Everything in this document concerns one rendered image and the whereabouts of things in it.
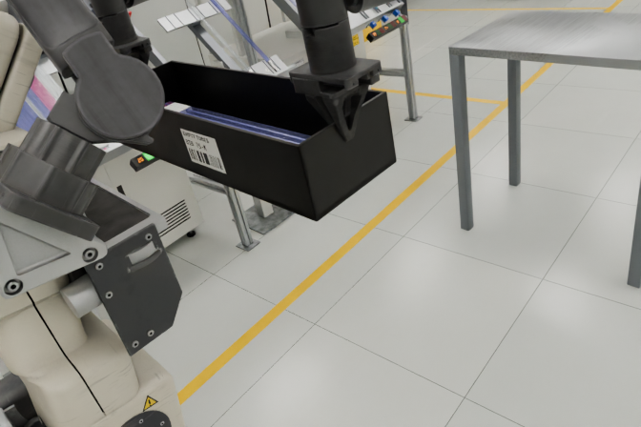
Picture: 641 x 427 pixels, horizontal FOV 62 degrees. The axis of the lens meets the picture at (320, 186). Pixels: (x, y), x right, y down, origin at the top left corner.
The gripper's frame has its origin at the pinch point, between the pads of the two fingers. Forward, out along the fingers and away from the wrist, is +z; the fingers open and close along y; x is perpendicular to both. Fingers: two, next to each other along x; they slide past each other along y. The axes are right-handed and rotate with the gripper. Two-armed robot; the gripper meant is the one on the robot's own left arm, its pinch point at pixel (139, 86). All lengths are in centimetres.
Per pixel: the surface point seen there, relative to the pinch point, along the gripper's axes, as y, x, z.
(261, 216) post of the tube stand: 93, -76, 111
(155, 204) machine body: 108, -34, 83
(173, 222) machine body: 109, -38, 96
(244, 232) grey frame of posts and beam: 80, -56, 103
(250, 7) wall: 288, -244, 58
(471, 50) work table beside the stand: -5, -116, 32
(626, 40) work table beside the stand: -48, -131, 32
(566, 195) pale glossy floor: -22, -158, 112
